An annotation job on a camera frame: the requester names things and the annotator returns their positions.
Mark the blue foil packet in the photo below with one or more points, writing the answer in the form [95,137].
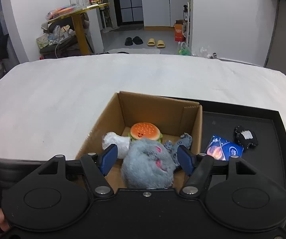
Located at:
[222,148]

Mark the black spray bottle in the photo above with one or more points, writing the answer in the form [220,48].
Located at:
[185,13]

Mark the clear plastic bag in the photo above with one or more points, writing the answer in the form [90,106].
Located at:
[204,53]

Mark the yellow slipper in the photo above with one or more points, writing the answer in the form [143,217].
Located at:
[161,44]
[151,42]

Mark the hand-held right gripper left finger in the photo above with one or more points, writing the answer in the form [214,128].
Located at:
[109,159]

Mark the grey round plush toy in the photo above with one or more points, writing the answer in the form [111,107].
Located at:
[143,164]

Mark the yellow table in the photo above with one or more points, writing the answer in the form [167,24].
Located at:
[79,29]

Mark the brown cardboard box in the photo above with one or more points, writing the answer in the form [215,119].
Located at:
[155,109]

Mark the colourful snack packets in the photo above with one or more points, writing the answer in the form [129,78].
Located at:
[60,12]

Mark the blue octopus plush toy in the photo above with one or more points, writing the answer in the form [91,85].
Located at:
[185,139]

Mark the green plastic bag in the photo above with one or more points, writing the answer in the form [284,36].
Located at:
[184,49]

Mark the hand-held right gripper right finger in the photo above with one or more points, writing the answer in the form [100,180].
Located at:
[186,160]

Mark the black plush toy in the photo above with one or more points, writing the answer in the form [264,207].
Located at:
[245,139]

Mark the white plush toy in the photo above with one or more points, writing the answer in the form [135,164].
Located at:
[119,142]

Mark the dark framed glass door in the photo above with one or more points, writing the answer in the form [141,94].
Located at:
[129,2]

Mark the orange box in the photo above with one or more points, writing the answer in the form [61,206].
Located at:
[179,32]

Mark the black slipper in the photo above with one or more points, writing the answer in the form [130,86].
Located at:
[138,40]
[128,41]

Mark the white kitchen cabinet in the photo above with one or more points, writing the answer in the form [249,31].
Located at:
[157,10]

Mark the black tray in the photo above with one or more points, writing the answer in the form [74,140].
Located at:
[262,174]

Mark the cluttered chair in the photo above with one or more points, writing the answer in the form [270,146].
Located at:
[58,44]

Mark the hamburger plush toy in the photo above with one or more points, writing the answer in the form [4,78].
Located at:
[144,130]

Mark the white floor mat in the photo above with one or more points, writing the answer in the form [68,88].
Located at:
[138,51]

